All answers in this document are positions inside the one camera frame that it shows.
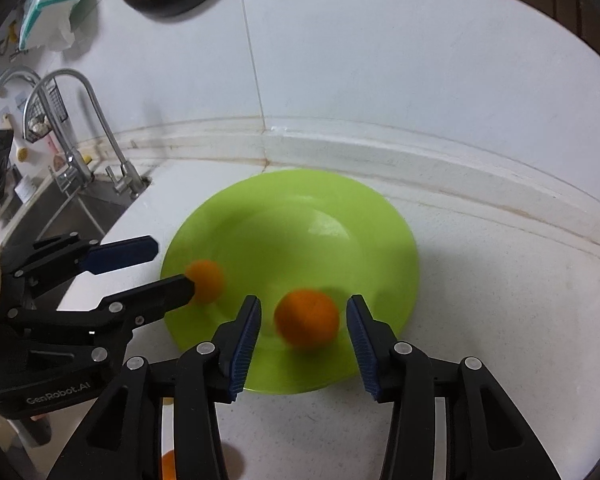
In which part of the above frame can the wire sponge basket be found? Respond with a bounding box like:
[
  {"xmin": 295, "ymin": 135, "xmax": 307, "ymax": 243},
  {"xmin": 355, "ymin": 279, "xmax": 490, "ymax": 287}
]
[{"xmin": 23, "ymin": 79, "xmax": 68, "ymax": 143}]

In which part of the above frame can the green plate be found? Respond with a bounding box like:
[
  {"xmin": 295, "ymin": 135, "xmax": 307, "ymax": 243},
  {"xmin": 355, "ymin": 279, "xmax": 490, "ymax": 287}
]
[{"xmin": 161, "ymin": 169, "xmax": 419, "ymax": 394}]

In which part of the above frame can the thin chrome faucet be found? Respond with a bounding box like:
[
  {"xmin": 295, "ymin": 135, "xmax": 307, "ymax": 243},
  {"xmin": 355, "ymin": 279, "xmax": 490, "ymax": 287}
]
[{"xmin": 22, "ymin": 68, "xmax": 150, "ymax": 200}]

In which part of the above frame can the wall tissue pack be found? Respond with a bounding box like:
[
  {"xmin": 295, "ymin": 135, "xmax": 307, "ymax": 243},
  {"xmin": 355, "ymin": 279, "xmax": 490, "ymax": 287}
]
[{"xmin": 18, "ymin": 0, "xmax": 81, "ymax": 52}]

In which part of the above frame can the steel sink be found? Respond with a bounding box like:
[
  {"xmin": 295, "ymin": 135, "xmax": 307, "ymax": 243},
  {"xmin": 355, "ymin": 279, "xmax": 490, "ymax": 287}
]
[{"xmin": 1, "ymin": 180, "xmax": 132, "ymax": 256}]

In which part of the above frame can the orange mandarin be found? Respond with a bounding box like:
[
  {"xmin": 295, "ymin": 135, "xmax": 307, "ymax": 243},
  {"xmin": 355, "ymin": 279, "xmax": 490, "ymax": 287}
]
[
  {"xmin": 184, "ymin": 259, "xmax": 225, "ymax": 306},
  {"xmin": 273, "ymin": 288, "xmax": 340, "ymax": 351},
  {"xmin": 161, "ymin": 450, "xmax": 176, "ymax": 480}
]

